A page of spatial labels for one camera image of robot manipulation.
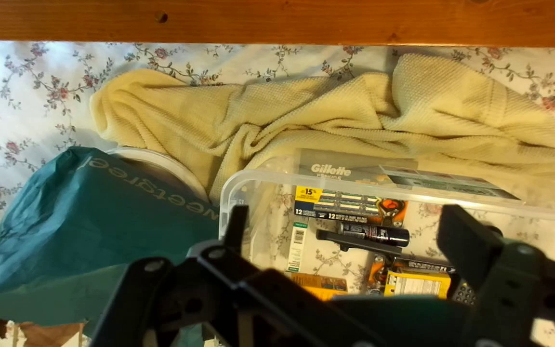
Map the clear plastic storage container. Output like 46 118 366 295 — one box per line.
218 168 555 306

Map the teal fabric bag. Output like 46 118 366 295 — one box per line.
0 145 227 326

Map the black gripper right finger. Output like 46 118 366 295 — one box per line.
436 204 555 347

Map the small orange black razor pack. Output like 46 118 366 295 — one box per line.
364 252 455 301

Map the black cosmetic tube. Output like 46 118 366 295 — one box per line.
314 220 412 254

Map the cream towel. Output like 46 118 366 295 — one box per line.
89 52 555 218

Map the grey Gillette box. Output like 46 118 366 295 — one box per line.
295 148 522 202

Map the floral bedsheet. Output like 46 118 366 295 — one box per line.
0 40 555 347

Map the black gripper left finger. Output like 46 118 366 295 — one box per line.
91 204 357 347

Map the long orange black razor pack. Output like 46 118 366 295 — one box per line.
291 185 410 227

